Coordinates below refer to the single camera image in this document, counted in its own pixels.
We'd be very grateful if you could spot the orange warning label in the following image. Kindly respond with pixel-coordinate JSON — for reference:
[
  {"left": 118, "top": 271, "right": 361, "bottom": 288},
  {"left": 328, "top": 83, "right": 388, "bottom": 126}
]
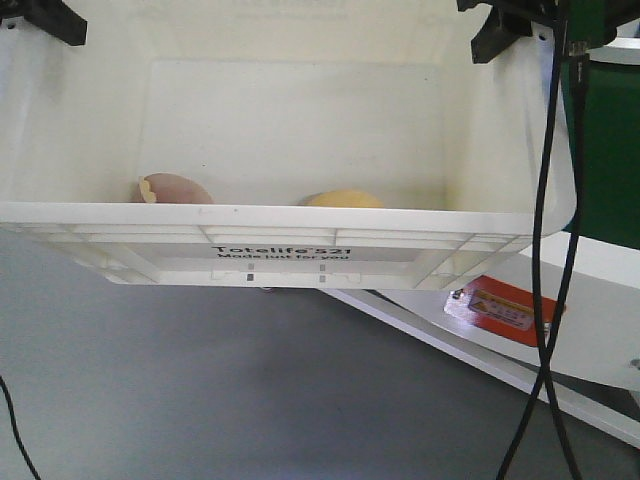
[{"left": 444, "top": 275, "right": 537, "bottom": 348}]

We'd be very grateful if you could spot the white plastic tote box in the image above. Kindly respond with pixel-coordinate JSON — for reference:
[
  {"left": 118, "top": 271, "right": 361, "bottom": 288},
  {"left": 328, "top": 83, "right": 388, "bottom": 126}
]
[{"left": 1, "top": 1, "right": 553, "bottom": 290}]

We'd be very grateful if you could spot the black cable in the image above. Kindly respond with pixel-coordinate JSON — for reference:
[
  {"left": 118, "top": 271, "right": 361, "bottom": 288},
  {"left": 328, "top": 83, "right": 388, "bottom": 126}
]
[
  {"left": 495, "top": 0, "right": 574, "bottom": 480},
  {"left": 0, "top": 374, "right": 41, "bottom": 480},
  {"left": 539, "top": 42, "right": 591, "bottom": 480}
]

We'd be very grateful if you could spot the black cable right outer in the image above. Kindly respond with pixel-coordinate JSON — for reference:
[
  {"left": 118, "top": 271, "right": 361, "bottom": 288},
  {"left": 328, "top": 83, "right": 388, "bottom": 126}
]
[{"left": 539, "top": 42, "right": 591, "bottom": 480}]

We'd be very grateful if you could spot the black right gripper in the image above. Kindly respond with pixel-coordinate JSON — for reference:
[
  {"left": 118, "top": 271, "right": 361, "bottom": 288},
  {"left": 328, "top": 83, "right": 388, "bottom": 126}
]
[{"left": 456, "top": 0, "right": 639, "bottom": 64}]

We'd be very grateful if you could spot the black cable left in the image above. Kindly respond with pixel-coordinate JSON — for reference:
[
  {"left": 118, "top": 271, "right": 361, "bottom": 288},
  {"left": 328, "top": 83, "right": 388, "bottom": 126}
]
[{"left": 0, "top": 374, "right": 41, "bottom": 480}]

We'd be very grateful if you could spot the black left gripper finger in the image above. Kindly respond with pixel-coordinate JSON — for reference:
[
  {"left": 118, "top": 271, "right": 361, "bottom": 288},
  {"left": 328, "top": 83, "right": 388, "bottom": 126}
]
[{"left": 1, "top": 0, "right": 88, "bottom": 47}]

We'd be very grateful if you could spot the green circuit board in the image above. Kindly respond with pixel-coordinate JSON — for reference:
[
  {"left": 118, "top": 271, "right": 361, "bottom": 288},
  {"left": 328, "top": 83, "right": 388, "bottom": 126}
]
[{"left": 567, "top": 0, "right": 617, "bottom": 50}]

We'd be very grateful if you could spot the pink round plush toy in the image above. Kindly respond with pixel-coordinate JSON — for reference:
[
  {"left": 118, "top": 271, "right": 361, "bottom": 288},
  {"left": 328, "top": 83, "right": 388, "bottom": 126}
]
[{"left": 131, "top": 173, "right": 214, "bottom": 204}]

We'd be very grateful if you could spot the yellow round plush toy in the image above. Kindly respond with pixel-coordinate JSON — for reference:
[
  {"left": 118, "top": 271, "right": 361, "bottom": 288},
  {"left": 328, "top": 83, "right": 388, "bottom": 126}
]
[{"left": 300, "top": 189, "right": 384, "bottom": 208}]

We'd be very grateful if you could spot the white outer table rim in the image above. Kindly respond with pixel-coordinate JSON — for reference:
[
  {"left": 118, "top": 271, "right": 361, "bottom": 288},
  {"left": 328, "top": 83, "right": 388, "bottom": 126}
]
[{"left": 319, "top": 34, "right": 640, "bottom": 449}]

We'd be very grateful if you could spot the black cable right inner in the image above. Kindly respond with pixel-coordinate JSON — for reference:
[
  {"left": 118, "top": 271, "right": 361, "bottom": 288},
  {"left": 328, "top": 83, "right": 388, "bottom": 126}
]
[{"left": 495, "top": 0, "right": 574, "bottom": 480}]

